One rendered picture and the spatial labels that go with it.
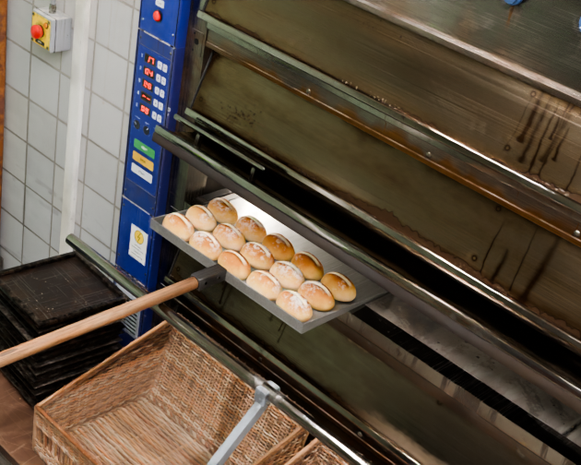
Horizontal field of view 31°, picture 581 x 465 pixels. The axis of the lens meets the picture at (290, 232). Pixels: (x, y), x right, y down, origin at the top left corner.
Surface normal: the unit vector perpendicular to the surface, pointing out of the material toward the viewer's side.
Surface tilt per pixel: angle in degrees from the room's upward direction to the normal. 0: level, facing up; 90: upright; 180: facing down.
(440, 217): 70
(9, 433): 0
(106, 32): 90
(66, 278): 0
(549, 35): 90
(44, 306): 0
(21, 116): 90
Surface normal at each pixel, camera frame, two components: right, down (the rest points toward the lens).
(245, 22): -0.59, -0.05
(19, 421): 0.17, -0.85
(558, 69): -0.69, 0.26
